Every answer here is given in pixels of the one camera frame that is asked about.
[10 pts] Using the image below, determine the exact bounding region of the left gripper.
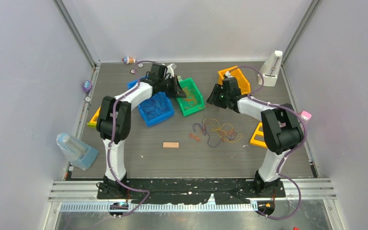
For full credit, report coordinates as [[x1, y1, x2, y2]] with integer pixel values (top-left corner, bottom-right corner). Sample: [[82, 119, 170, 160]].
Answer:
[[159, 75, 186, 99]]

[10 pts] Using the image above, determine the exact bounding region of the yellow cable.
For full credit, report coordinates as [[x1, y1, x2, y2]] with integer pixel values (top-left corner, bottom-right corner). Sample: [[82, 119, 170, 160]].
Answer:
[[202, 118, 243, 144]]

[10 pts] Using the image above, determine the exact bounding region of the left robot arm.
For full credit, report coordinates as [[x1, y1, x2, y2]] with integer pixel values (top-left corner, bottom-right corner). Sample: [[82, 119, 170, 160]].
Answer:
[[96, 63, 186, 198]]

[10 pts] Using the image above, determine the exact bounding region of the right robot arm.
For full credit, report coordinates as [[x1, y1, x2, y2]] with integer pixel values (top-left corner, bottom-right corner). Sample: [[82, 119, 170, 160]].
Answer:
[[207, 77, 305, 197]]

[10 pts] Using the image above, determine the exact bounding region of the blue plastic bin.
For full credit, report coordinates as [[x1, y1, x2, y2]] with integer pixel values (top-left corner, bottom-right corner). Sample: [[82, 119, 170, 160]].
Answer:
[[138, 92, 175, 127]]

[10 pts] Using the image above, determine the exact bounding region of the green plastic bin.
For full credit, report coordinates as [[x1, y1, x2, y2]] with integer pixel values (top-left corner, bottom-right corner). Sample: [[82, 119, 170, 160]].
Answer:
[[176, 78, 205, 116]]

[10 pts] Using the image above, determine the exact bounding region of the orange plastic bin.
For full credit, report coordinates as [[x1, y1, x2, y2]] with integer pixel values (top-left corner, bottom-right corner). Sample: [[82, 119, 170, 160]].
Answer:
[[218, 66, 251, 94]]

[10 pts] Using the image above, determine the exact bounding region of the small toy figurine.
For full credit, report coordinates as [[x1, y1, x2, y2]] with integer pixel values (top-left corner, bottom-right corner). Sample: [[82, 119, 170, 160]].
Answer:
[[121, 56, 136, 64]]

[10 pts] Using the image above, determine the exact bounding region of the wooden block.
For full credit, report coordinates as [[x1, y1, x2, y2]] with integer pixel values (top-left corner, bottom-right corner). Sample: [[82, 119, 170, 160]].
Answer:
[[162, 142, 179, 149]]

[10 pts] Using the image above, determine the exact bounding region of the white metronome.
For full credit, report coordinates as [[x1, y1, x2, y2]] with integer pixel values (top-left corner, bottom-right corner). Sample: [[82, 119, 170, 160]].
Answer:
[[258, 50, 283, 87]]

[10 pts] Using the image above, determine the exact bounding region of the yellow triangular toy right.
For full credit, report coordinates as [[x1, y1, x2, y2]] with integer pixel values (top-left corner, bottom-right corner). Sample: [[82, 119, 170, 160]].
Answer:
[[249, 122, 267, 149]]

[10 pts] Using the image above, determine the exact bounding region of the yellow triangular toy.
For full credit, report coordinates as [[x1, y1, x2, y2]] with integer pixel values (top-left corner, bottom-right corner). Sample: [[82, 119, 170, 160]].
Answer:
[[249, 122, 267, 149], [87, 107, 101, 128]]

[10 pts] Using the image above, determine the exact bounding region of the purple round toy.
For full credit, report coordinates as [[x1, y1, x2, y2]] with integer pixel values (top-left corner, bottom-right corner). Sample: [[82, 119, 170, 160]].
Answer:
[[82, 80, 92, 93]]

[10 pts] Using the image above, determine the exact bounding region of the yellow triangular toy left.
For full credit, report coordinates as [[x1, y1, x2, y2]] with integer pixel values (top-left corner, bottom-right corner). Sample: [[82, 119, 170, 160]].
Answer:
[[87, 107, 101, 128]]

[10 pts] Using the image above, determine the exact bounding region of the pink metronome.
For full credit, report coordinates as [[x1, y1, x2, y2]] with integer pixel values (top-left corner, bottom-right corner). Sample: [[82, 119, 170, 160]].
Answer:
[[299, 111, 311, 123]]

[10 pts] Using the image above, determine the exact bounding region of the clear blue plastic container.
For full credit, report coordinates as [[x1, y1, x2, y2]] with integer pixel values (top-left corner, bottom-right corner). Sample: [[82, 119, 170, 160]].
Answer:
[[56, 133, 99, 171]]

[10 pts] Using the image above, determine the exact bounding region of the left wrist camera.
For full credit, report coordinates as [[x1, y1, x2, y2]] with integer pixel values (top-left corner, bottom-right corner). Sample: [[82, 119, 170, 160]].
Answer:
[[166, 63, 176, 77]]

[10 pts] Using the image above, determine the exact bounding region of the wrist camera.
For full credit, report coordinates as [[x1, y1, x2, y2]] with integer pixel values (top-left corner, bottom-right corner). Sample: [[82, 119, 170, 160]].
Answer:
[[224, 71, 232, 78], [166, 63, 176, 77]]

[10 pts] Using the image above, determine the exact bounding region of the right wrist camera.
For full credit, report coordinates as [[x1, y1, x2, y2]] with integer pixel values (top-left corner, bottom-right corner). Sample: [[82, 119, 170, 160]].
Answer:
[[224, 71, 232, 78]]

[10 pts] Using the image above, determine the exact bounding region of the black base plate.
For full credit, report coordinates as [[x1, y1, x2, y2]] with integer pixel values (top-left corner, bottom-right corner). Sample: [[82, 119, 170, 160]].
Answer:
[[96, 178, 286, 205]]

